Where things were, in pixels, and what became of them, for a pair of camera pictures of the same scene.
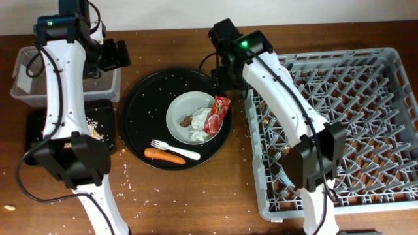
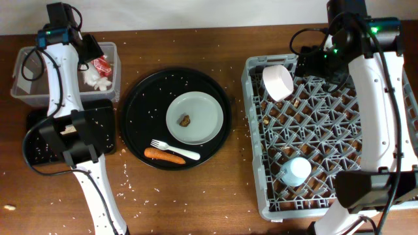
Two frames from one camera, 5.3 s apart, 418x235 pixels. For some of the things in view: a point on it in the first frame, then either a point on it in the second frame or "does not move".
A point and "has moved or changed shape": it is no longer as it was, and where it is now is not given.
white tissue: (198, 121) to (91, 76)
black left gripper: (116, 60) to (96, 50)
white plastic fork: (161, 145) does not move
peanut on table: (10, 207) does not move
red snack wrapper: (219, 109) has moved or changed shape
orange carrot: (158, 153) does not move
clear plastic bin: (29, 85) does not move
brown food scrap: (186, 122) does not move
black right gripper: (222, 79) to (308, 65)
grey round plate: (182, 106) does not move
